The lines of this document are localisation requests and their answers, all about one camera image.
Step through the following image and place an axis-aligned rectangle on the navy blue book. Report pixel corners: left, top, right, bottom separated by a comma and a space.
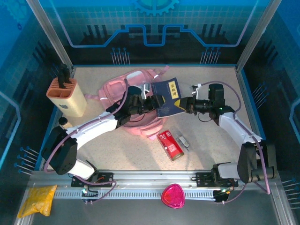
150, 76, 188, 118

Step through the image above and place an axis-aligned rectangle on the pink backpack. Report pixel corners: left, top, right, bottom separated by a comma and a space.
84, 65, 171, 141

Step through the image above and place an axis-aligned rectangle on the small silver object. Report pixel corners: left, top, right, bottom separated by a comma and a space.
175, 133, 190, 153

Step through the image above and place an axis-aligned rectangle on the red rectangular box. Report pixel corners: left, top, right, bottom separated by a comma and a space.
156, 130, 185, 162

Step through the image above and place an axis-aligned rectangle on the beige knife block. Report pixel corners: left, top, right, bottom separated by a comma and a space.
46, 77, 88, 118

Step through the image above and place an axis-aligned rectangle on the small black-capped spice bottle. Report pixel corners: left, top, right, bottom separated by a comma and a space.
58, 117, 74, 130

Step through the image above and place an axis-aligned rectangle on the magenta triangular dish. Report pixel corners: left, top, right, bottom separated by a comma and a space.
161, 183, 185, 209

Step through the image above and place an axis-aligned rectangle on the yellow plastic bag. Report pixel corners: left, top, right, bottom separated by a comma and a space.
17, 184, 58, 218

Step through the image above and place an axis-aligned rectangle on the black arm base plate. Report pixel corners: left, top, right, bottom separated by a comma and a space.
71, 172, 114, 188
195, 172, 239, 188

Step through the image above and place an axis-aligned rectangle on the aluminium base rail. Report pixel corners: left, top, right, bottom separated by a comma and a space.
28, 170, 282, 188

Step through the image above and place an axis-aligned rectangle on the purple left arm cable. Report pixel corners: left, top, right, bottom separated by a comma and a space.
44, 78, 129, 205

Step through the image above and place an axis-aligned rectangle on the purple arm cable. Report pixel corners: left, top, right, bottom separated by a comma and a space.
192, 81, 271, 205
44, 78, 129, 205

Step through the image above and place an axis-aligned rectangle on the grey slotted cable duct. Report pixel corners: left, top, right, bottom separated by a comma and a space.
53, 189, 218, 200

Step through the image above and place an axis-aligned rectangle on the aluminium frame post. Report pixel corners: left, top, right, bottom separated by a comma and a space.
25, 0, 75, 68
235, 0, 281, 68

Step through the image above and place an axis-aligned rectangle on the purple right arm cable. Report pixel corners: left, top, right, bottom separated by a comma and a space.
192, 81, 271, 205

